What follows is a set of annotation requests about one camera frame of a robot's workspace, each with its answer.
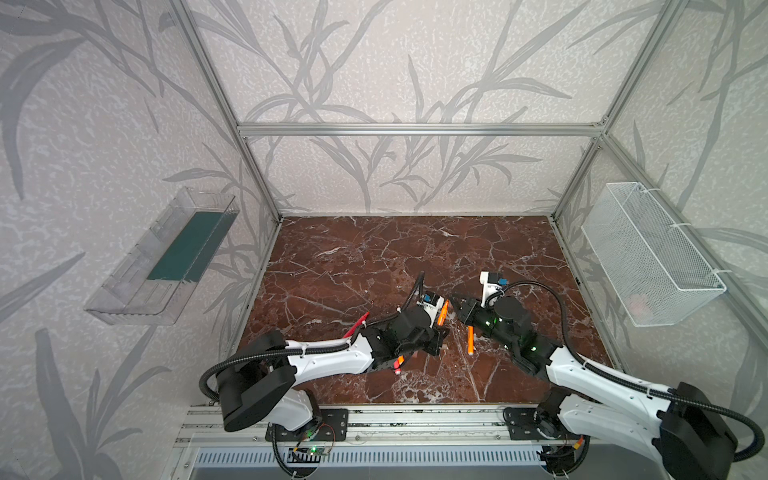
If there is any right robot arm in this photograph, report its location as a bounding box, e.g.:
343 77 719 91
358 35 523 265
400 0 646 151
451 296 766 479

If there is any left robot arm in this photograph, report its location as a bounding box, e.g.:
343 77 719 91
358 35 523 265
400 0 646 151
198 303 448 432

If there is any pink highlighter pen far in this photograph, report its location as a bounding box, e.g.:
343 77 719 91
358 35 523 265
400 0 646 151
343 312 370 338

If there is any green circuit board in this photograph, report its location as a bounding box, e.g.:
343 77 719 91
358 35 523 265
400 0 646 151
287 444 334 464

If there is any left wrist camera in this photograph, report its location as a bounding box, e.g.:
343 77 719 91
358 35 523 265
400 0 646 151
418 291 445 319

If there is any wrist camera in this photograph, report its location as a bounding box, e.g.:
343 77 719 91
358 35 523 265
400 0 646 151
418 291 445 319
479 271 508 308

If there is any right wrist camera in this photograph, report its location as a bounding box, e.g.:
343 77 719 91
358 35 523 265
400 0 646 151
479 271 508 308

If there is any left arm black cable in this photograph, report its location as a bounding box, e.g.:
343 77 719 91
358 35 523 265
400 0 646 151
199 272 426 402

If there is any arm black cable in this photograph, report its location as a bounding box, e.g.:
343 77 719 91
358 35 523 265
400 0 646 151
488 280 766 463
199 272 426 402

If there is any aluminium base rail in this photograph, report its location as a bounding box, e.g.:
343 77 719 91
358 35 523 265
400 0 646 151
173 403 679 448

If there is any white wire mesh basket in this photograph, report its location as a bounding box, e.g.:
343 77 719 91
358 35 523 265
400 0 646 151
582 182 727 327

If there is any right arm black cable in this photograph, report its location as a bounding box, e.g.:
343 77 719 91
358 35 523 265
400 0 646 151
488 280 766 463

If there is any clear plastic wall bin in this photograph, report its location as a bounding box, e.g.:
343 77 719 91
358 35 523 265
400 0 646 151
84 187 240 326

